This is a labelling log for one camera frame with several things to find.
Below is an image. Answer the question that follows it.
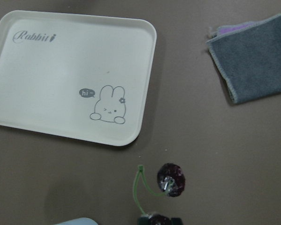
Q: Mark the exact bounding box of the cream rabbit tray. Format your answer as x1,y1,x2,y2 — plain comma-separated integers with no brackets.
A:
0,10,157,146

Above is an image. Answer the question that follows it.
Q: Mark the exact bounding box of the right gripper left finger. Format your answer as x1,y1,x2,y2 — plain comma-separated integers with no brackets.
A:
137,217,150,225

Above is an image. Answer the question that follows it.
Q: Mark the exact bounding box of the light blue cup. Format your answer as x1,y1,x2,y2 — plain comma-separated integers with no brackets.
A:
57,217,98,225

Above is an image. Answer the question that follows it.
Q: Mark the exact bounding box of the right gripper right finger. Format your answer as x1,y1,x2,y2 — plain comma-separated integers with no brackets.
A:
170,217,182,225

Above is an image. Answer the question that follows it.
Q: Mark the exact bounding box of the dark cherries pair green stem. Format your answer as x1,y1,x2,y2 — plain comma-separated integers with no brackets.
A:
132,163,185,225

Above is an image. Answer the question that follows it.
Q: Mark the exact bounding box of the grey folded cloth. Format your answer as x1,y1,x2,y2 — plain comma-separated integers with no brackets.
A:
206,14,281,104

